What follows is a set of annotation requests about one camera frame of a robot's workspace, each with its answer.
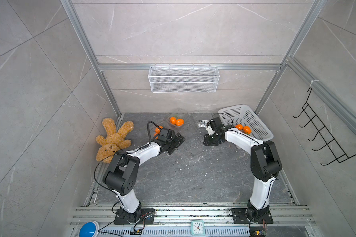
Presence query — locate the teal front alarm clock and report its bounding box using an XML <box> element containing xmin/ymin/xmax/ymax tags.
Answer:
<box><xmin>191</xmin><ymin>220</ymin><xmax>205</xmax><ymax>236</ymax></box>

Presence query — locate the orange three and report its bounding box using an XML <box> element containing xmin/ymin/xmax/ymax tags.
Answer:
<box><xmin>175</xmin><ymin>118</ymin><xmax>184</xmax><ymax>126</ymax></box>

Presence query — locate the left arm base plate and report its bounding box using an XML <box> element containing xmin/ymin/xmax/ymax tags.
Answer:
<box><xmin>114</xmin><ymin>208</ymin><xmax>156</xmax><ymax>225</ymax></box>

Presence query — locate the clear plastic container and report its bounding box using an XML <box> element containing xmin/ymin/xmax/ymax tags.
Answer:
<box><xmin>192</xmin><ymin>110</ymin><xmax>215</xmax><ymax>129</ymax></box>
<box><xmin>179</xmin><ymin>135</ymin><xmax>207</xmax><ymax>158</ymax></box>
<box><xmin>166</xmin><ymin>108</ymin><xmax>191</xmax><ymax>129</ymax></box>

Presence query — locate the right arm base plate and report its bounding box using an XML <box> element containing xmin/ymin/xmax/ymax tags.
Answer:
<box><xmin>229</xmin><ymin>208</ymin><xmax>274</xmax><ymax>224</ymax></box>

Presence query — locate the white perforated plastic basket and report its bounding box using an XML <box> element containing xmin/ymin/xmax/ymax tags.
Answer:
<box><xmin>218</xmin><ymin>105</ymin><xmax>274</xmax><ymax>141</ymax></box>

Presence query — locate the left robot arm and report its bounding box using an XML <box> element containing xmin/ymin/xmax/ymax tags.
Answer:
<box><xmin>102</xmin><ymin>128</ymin><xmax>185</xmax><ymax>222</ymax></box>

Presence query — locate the brown teddy bear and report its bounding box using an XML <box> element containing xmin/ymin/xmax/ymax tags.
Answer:
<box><xmin>96</xmin><ymin>118</ymin><xmax>134</xmax><ymax>163</ymax></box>

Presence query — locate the orange eight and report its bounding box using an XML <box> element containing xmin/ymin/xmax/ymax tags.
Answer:
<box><xmin>243</xmin><ymin>126</ymin><xmax>252</xmax><ymax>134</ymax></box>

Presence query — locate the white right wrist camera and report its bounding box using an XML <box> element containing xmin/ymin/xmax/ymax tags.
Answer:
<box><xmin>206</xmin><ymin>124</ymin><xmax>214</xmax><ymax>136</ymax></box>

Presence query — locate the clear plastic container back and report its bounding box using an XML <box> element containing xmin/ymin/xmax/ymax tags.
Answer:
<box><xmin>166</xmin><ymin>108</ymin><xmax>191</xmax><ymax>129</ymax></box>

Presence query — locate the white wire wall basket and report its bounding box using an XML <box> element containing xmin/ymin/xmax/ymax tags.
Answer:
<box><xmin>148</xmin><ymin>66</ymin><xmax>220</xmax><ymax>93</ymax></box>

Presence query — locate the blue round button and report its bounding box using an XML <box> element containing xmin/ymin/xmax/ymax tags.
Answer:
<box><xmin>78</xmin><ymin>221</ymin><xmax>100</xmax><ymax>237</ymax></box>

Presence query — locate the orange five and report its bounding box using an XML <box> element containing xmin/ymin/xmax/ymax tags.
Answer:
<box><xmin>155</xmin><ymin>126</ymin><xmax>163</xmax><ymax>133</ymax></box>

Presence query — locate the black wall hook rack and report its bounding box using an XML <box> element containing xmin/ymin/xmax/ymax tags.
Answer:
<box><xmin>293</xmin><ymin>88</ymin><xmax>356</xmax><ymax>166</ymax></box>

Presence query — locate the orange four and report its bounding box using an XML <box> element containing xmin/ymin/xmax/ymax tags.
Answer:
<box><xmin>170</xmin><ymin>117</ymin><xmax>177</xmax><ymax>125</ymax></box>

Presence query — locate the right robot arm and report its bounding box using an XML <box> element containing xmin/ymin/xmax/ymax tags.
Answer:
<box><xmin>203</xmin><ymin>118</ymin><xmax>282</xmax><ymax>223</ymax></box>

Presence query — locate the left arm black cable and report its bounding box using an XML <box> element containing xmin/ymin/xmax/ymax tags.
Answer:
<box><xmin>146</xmin><ymin>120</ymin><xmax>164</xmax><ymax>146</ymax></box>

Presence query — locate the clear plastic container front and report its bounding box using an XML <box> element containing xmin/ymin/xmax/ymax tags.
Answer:
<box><xmin>192</xmin><ymin>110</ymin><xmax>215</xmax><ymax>129</ymax></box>

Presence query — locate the orange seven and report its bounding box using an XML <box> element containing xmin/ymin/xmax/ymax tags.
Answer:
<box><xmin>235</xmin><ymin>124</ymin><xmax>243</xmax><ymax>130</ymax></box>

